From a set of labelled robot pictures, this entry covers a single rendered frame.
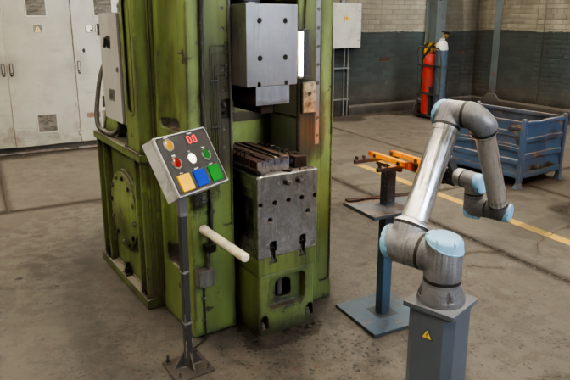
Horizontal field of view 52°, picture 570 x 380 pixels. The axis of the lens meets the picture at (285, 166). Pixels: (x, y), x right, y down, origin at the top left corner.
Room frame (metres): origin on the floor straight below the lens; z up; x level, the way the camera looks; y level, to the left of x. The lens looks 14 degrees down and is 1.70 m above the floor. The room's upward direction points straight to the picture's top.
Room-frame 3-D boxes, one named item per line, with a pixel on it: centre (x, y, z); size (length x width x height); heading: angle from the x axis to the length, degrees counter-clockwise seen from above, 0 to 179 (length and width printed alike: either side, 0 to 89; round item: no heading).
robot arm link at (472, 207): (2.70, -0.93, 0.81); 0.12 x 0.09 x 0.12; 47
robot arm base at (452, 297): (2.13, -0.63, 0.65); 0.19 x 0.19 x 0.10
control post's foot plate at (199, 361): (2.57, 0.49, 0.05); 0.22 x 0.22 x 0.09; 33
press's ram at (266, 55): (3.14, 0.14, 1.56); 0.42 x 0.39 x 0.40; 33
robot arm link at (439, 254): (2.14, -0.62, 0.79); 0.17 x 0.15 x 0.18; 47
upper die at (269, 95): (3.12, 0.18, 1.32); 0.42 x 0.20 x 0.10; 33
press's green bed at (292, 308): (3.16, 0.14, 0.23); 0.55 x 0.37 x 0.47; 33
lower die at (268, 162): (3.12, 0.18, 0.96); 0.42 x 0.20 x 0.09; 33
